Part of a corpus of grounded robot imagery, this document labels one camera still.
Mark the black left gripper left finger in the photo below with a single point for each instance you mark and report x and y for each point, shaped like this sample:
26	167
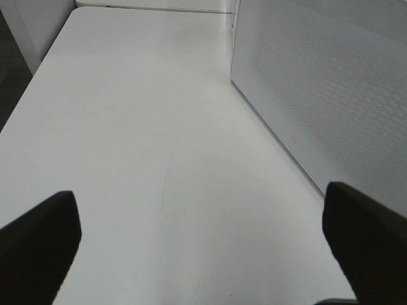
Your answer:
37	250

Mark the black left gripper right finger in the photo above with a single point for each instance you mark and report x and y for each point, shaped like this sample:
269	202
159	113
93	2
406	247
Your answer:
368	240

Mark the white microwave door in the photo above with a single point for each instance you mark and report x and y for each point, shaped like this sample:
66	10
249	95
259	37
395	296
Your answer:
329	79

